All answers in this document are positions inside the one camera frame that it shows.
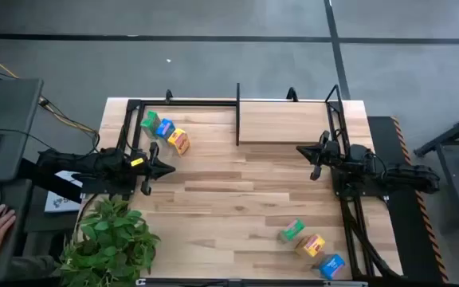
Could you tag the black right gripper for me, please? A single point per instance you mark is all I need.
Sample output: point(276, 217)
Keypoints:
point(327, 153)

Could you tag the yellow Corn Pops cereal box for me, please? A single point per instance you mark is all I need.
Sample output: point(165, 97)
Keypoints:
point(310, 245)
point(179, 141)

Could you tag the green leafy potted plant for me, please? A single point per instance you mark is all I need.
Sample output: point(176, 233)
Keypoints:
point(110, 243)

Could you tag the white sheet with logo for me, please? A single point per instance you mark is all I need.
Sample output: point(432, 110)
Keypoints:
point(60, 201)

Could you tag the black metal table frame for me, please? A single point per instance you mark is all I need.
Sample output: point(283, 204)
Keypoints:
point(189, 103)

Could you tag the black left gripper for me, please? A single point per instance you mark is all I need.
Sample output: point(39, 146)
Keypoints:
point(146, 167)

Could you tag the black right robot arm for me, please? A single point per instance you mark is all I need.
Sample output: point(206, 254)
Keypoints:
point(409, 177)

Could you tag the black mat with hazard stripe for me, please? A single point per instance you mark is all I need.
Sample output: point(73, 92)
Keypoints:
point(381, 131)

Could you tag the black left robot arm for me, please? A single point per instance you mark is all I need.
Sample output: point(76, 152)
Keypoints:
point(94, 165)

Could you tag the black metal stand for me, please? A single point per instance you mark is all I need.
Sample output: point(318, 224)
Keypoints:
point(452, 133)

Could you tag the green Apple Jacks cereal box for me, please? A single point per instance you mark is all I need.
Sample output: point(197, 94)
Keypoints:
point(292, 230)
point(150, 124)

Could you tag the grey desk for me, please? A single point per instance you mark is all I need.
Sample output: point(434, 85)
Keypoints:
point(10, 111)

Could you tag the black table clamp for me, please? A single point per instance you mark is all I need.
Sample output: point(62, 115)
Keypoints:
point(168, 95)
point(292, 94)

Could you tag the blue Rice Krispies cereal box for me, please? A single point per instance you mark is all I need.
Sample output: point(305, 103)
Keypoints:
point(165, 128)
point(330, 266)

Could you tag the wooden shelf with black frame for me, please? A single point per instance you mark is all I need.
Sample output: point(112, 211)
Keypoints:
point(281, 121)

